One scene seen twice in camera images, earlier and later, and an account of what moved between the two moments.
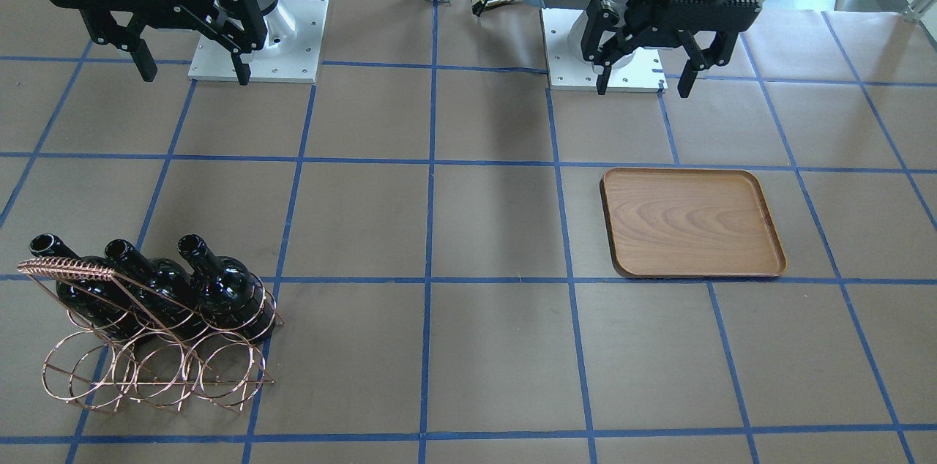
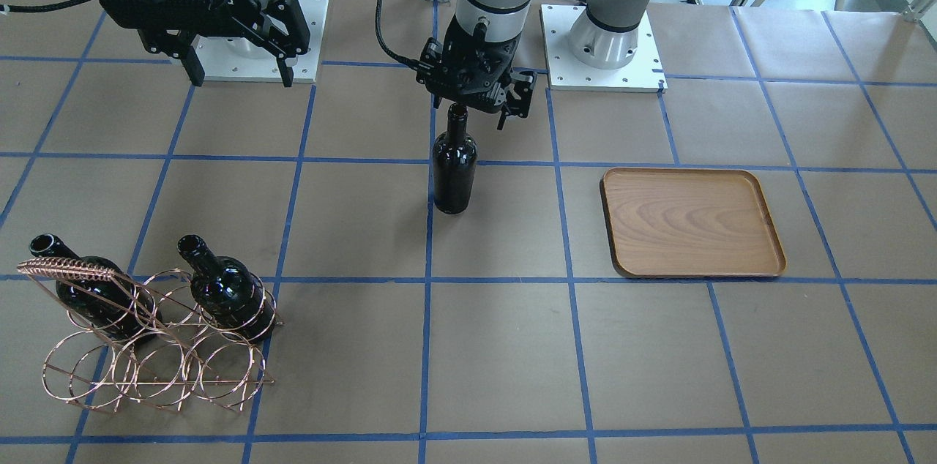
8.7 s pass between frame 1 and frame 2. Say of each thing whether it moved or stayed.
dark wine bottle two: moved
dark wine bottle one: stayed
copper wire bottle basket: stayed
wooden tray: stayed
